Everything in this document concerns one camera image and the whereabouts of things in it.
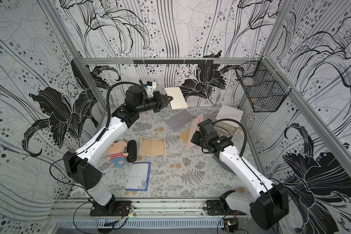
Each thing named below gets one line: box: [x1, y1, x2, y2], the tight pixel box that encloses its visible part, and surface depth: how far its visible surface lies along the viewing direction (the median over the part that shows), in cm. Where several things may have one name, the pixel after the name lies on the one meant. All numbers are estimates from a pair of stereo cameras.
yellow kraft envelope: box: [179, 128, 191, 145], surface depth 105 cm
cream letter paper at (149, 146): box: [139, 136, 167, 156], surface depth 97 cm
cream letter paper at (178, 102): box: [164, 86, 189, 110], surface depth 74 cm
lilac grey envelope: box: [165, 109, 196, 131], surface depth 114 cm
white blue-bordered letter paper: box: [125, 161, 152, 192], surface depth 85 cm
